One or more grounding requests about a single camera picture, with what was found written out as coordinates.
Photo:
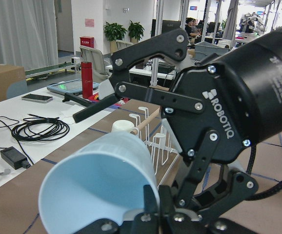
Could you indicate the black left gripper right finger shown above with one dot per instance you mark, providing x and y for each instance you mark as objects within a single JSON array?
[{"x": 183, "y": 221}]

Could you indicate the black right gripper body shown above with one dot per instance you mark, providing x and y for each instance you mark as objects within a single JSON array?
[{"x": 217, "y": 110}]

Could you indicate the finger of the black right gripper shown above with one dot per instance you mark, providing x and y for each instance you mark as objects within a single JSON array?
[
  {"x": 171, "y": 47},
  {"x": 209, "y": 188}
]

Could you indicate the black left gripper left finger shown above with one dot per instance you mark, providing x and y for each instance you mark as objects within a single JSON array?
[{"x": 145, "y": 221}]

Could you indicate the light blue cup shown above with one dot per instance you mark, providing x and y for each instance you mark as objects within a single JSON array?
[{"x": 104, "y": 179}]

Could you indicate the white plastic cup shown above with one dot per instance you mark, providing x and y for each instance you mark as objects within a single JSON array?
[{"x": 122, "y": 126}]

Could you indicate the red thermos bottle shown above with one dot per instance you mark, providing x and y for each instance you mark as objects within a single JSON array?
[{"x": 87, "y": 79}]

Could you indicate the black power adapter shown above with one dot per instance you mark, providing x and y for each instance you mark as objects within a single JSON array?
[{"x": 14, "y": 158}]

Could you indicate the black smartphone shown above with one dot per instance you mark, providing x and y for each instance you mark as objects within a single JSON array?
[{"x": 37, "y": 98}]

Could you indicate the white wire cup rack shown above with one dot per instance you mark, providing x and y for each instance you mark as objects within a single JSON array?
[{"x": 163, "y": 154}]

